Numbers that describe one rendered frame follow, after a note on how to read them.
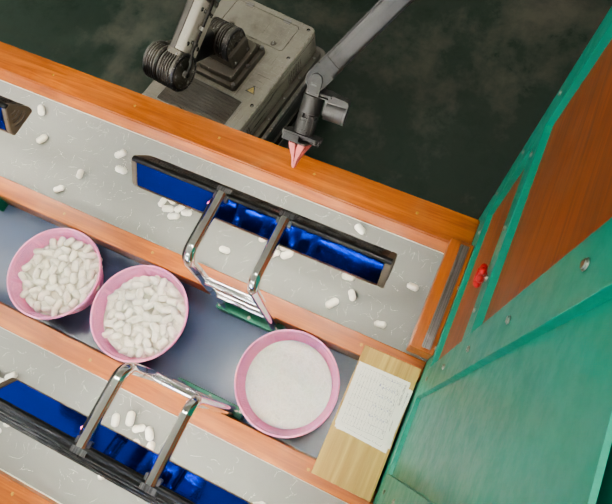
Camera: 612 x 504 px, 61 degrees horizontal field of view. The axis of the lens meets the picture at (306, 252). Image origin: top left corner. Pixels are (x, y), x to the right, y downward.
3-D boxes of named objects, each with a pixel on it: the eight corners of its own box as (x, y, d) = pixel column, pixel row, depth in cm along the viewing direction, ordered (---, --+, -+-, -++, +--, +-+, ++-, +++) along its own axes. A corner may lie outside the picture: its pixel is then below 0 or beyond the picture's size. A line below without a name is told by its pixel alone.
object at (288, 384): (270, 330, 145) (268, 325, 139) (345, 363, 140) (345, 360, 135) (233, 406, 138) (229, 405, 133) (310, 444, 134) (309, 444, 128)
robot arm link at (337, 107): (318, 64, 139) (310, 71, 131) (359, 78, 138) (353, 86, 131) (307, 107, 145) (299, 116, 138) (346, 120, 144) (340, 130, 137)
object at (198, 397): (182, 378, 142) (116, 352, 100) (247, 410, 138) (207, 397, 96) (147, 446, 137) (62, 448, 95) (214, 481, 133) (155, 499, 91)
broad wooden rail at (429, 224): (-1, 64, 196) (-35, 27, 178) (465, 244, 160) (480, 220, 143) (-21, 89, 192) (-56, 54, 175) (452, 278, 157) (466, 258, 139)
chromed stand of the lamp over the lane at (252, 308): (248, 252, 154) (214, 181, 112) (310, 278, 150) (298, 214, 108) (218, 309, 148) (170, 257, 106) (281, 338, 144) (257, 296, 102)
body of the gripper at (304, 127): (314, 147, 140) (322, 120, 137) (280, 134, 142) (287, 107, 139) (321, 144, 145) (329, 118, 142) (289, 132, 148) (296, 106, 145)
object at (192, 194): (151, 158, 124) (140, 141, 117) (397, 256, 112) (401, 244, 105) (134, 186, 122) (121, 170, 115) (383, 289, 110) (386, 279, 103)
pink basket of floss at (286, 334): (229, 353, 144) (222, 347, 135) (321, 323, 145) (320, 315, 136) (255, 452, 135) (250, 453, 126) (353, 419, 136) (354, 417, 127)
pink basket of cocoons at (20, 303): (58, 226, 160) (41, 214, 151) (131, 259, 155) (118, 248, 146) (8, 304, 153) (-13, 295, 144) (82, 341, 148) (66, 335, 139)
